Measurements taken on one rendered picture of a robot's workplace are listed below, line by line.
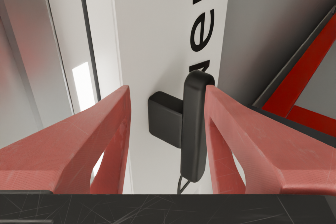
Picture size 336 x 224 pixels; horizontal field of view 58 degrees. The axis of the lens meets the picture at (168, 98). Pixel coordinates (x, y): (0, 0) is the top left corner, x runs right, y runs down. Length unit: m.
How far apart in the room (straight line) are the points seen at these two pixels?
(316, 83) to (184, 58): 0.29
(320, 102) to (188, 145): 0.28
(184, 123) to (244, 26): 0.19
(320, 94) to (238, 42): 0.16
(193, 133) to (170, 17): 0.06
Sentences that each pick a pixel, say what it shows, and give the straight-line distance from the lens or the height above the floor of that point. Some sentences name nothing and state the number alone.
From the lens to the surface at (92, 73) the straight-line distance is 0.16.
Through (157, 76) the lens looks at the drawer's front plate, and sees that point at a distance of 0.17.
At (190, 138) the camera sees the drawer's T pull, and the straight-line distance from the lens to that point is 0.16.
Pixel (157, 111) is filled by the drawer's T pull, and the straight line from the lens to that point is 0.17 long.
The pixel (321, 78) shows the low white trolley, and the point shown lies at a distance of 0.47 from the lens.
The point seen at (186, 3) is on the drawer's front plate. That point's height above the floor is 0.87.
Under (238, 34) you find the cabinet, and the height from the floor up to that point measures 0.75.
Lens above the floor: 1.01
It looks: 41 degrees down
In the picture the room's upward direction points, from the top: 129 degrees counter-clockwise
